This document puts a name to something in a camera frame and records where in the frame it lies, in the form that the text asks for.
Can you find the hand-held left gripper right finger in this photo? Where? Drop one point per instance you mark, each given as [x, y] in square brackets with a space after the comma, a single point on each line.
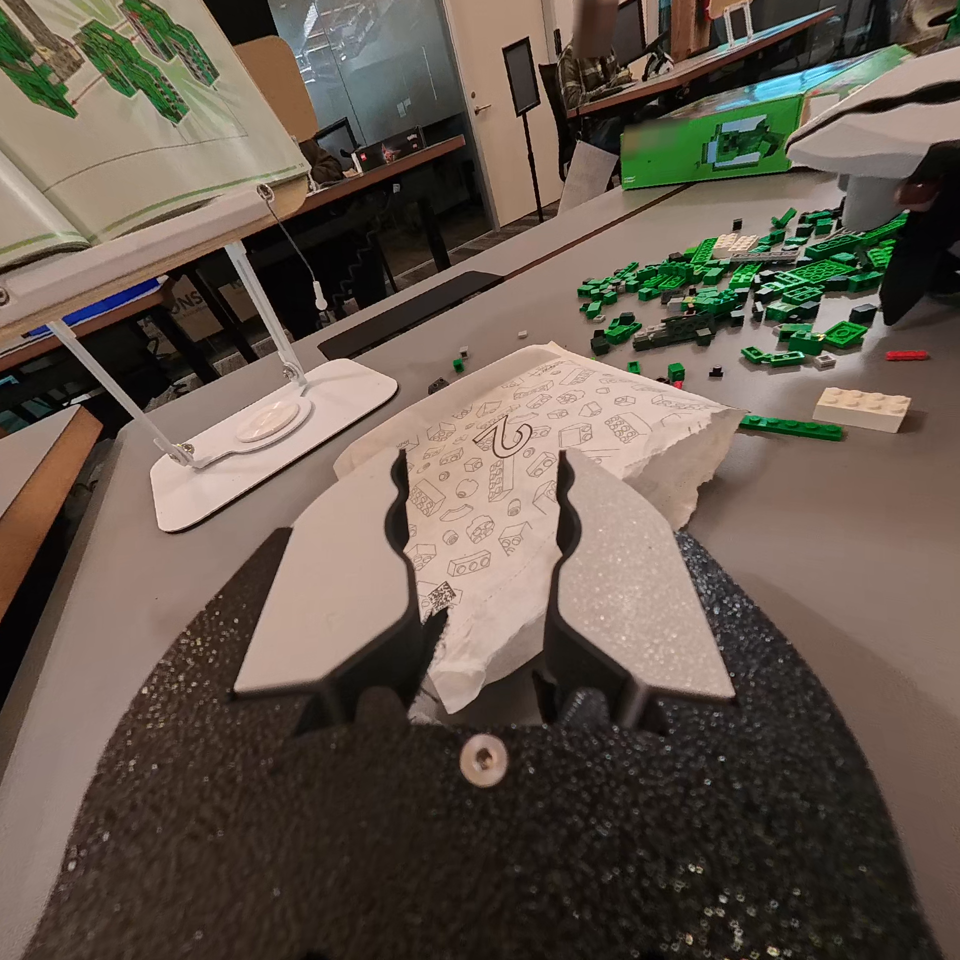
[637, 600]

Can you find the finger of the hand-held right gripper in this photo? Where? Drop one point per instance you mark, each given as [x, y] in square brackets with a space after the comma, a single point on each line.
[919, 262]
[877, 127]

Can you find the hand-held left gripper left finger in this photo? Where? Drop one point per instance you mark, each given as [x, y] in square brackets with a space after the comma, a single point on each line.
[322, 592]

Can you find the pile of green toy bricks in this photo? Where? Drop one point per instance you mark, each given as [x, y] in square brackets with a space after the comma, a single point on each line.
[750, 300]

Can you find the brick-printed white paper bag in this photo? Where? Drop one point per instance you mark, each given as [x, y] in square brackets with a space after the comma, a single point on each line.
[487, 450]

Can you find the building instruction booklet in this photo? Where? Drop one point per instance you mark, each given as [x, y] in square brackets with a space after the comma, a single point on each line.
[150, 150]

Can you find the wood-edged office desk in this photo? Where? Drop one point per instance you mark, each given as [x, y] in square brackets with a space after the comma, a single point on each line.
[37, 465]

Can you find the small red plate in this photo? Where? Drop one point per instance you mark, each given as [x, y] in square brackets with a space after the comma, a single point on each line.
[907, 355]

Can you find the green toy set box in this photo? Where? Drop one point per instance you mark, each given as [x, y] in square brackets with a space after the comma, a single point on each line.
[780, 120]

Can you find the white toy brick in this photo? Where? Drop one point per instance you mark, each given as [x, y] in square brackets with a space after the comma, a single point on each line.
[862, 409]

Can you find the white and wooden book stand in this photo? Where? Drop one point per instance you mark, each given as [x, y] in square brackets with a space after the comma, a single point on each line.
[315, 405]

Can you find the long green plate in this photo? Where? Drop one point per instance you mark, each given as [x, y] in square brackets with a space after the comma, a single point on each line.
[791, 427]

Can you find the white paper sheet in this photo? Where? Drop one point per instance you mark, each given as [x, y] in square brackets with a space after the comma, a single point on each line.
[592, 176]

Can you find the cardboard box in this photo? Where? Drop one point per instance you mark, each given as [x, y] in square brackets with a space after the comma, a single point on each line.
[202, 307]

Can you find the black framed sign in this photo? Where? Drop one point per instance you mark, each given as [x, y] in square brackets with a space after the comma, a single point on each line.
[521, 75]

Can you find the wooden book stand board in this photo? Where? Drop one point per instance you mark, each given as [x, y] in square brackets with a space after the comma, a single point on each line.
[277, 82]

